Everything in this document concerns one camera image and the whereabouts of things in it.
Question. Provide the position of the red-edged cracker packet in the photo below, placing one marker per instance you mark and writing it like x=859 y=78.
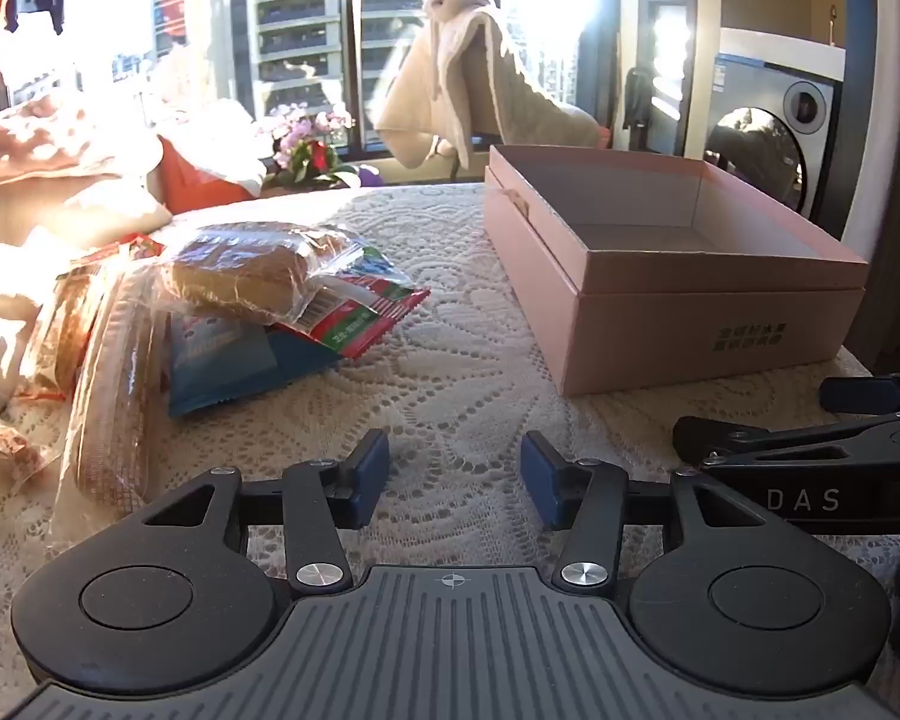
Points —
x=64 y=322

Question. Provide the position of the grey washing machine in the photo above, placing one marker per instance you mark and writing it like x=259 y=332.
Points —
x=780 y=127

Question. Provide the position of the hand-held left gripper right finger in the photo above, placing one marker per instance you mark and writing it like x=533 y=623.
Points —
x=544 y=480

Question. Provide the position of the clear bread packet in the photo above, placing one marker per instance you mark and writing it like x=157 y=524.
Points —
x=247 y=270

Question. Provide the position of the black hanging item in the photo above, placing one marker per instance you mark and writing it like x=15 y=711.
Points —
x=636 y=97

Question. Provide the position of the long clear stick packet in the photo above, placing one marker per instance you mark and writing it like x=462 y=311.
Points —
x=116 y=390

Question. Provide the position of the red striped snack packet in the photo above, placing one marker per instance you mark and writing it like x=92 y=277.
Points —
x=352 y=319

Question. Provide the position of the white pillow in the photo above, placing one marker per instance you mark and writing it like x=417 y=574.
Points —
x=67 y=210

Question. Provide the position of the large blue snack packet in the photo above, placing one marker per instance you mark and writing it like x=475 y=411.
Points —
x=225 y=364

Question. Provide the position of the dark framed door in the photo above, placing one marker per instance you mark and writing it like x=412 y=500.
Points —
x=671 y=67

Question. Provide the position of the small blue snack packet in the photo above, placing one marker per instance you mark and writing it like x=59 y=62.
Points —
x=379 y=266

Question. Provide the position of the pink cardboard box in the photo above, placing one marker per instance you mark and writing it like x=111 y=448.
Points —
x=645 y=315

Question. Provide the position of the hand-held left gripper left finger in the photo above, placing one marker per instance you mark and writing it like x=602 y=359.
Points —
x=367 y=480

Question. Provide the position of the purple ball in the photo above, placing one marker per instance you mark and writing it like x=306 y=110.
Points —
x=371 y=178

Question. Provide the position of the pink dotted blanket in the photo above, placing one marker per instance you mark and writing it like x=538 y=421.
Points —
x=37 y=139

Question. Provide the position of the pink flower plant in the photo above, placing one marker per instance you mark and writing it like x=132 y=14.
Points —
x=311 y=146

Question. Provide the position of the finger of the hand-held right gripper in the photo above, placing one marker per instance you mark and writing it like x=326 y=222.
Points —
x=862 y=394
x=750 y=446

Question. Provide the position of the cream towel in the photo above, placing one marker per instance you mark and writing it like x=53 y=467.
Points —
x=480 y=67

